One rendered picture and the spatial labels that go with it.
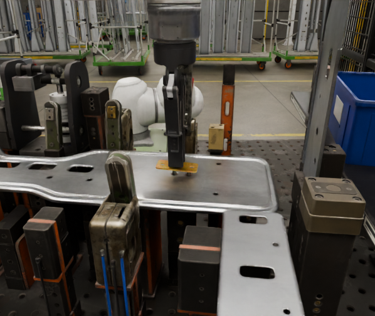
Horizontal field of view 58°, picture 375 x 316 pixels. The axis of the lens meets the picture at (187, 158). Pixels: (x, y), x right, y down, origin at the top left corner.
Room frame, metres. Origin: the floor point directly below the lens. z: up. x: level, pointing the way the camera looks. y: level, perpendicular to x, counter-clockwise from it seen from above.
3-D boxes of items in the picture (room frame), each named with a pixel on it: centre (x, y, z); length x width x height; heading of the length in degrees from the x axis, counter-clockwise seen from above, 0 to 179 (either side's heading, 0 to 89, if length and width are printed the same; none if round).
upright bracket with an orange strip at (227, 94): (0.77, -0.09, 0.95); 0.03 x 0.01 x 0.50; 83
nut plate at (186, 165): (0.63, 0.02, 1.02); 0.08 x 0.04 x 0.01; 83
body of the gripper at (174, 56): (0.63, 0.02, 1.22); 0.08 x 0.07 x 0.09; 173
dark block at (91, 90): (0.87, 0.24, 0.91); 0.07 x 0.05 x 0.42; 173
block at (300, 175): (0.58, -0.23, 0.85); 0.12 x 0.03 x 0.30; 173
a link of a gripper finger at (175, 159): (0.62, 0.02, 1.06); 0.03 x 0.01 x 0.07; 83
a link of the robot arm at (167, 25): (0.63, 0.02, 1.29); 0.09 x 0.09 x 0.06
